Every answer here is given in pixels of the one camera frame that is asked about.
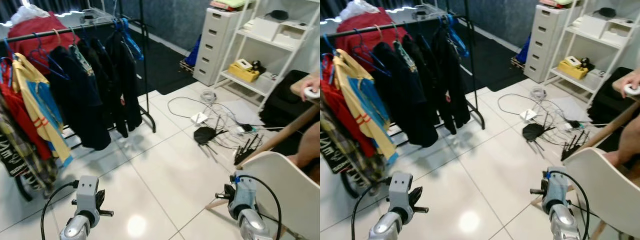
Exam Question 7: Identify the blue plastic hanger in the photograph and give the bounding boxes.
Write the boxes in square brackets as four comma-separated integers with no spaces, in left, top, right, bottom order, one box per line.
[112,17,145,62]
[440,14,470,58]
[350,29,393,77]
[27,32,71,81]

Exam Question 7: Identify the person bare hand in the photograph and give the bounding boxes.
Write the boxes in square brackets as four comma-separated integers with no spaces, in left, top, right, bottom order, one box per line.
[613,69,640,97]
[291,73,321,100]

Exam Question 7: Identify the black antenna router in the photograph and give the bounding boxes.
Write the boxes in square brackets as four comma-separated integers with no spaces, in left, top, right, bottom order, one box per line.
[233,132,264,167]
[560,129,591,162]

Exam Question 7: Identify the white plastic chair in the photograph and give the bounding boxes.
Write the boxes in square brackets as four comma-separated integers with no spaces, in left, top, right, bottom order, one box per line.
[531,147,640,240]
[205,151,321,238]

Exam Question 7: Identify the plaid hanging garment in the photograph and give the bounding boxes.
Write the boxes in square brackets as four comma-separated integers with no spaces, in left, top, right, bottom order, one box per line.
[0,95,58,186]
[320,102,386,186]

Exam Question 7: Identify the wooden pole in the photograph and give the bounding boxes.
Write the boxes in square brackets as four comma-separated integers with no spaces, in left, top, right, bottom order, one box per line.
[562,100,640,161]
[235,104,321,166]

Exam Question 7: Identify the person bare leg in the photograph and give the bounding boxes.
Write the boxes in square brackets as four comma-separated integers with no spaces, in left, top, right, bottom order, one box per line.
[287,120,321,168]
[602,112,640,168]

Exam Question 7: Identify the navy hanging garment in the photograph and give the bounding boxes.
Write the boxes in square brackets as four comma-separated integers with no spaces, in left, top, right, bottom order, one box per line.
[371,41,440,148]
[47,45,112,151]

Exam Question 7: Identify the red hanging garment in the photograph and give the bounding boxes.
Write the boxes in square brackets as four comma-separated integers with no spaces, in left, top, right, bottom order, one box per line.
[320,52,376,158]
[0,57,53,161]

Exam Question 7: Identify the white shelf unit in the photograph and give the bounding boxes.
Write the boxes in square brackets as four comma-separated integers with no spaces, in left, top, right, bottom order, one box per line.
[214,0,321,107]
[542,0,640,106]

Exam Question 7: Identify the black hanging garment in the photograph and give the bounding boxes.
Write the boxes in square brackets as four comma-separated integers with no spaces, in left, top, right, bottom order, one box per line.
[432,27,472,135]
[77,39,121,133]
[402,34,451,136]
[105,30,144,138]

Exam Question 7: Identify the yellow device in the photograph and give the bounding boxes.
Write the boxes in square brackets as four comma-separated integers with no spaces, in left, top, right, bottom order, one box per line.
[228,59,261,83]
[557,56,590,80]

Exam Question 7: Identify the yellow blue shirt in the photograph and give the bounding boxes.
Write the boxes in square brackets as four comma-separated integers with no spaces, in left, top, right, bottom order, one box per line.
[12,52,73,166]
[332,49,398,163]

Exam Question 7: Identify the black floor mat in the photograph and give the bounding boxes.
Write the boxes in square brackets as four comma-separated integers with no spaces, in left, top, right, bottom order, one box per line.
[102,22,201,96]
[465,20,531,93]

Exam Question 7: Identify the blue bag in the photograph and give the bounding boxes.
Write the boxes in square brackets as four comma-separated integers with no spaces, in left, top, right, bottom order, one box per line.
[185,34,202,68]
[515,32,532,65]

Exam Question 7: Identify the white storage box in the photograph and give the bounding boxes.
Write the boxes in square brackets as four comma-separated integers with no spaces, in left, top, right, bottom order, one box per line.
[600,20,636,47]
[274,22,308,49]
[244,17,281,42]
[570,15,608,40]

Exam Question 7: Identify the black metal clothes rack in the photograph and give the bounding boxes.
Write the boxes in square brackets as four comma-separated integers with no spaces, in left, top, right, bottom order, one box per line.
[0,0,157,203]
[320,0,486,201]

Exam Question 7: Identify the red cloth bundle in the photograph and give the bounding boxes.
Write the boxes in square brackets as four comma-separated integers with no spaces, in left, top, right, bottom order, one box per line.
[9,14,81,76]
[336,7,408,73]

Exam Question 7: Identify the pink green stacked books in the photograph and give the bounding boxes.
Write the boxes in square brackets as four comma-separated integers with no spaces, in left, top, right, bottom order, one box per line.
[209,0,253,12]
[539,0,581,9]

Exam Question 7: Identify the white crumpled plastic bag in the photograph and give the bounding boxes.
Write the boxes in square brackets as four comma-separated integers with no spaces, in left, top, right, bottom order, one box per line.
[339,0,381,21]
[10,4,51,26]

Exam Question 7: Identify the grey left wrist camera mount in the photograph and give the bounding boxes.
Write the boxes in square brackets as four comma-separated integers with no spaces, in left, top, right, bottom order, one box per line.
[76,175,100,215]
[388,172,414,213]

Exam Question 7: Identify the wire fan guard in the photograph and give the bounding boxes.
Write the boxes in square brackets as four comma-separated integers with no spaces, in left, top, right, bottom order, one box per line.
[535,97,588,146]
[202,102,261,150]

